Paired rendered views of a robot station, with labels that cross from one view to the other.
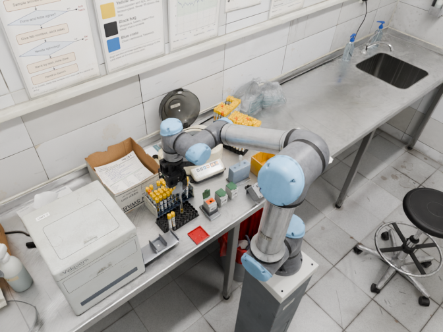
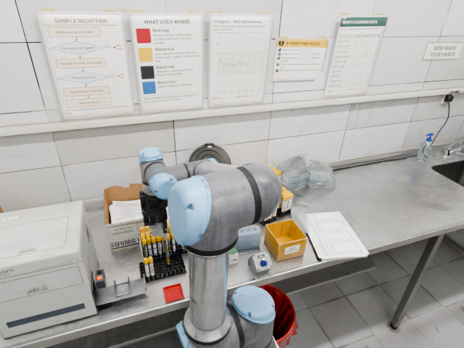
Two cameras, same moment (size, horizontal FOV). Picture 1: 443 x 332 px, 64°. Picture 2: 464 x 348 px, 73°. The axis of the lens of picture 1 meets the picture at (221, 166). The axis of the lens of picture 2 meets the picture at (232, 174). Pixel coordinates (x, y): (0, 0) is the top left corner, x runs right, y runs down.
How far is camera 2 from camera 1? 53 cm
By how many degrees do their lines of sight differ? 22
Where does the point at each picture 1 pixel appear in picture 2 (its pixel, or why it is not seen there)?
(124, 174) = (135, 213)
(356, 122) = (415, 221)
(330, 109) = (385, 202)
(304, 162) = (220, 188)
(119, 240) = (56, 260)
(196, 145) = (161, 175)
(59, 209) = (27, 215)
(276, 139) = not seen: hidden behind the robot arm
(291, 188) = (186, 216)
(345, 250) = not seen: outside the picture
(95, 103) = (126, 140)
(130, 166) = not seen: hidden behind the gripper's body
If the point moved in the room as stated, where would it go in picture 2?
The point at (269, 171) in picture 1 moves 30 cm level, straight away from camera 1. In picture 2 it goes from (173, 191) to (256, 137)
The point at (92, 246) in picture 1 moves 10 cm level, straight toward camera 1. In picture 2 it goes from (23, 257) to (9, 286)
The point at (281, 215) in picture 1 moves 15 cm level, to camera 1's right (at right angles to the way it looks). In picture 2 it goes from (198, 266) to (271, 292)
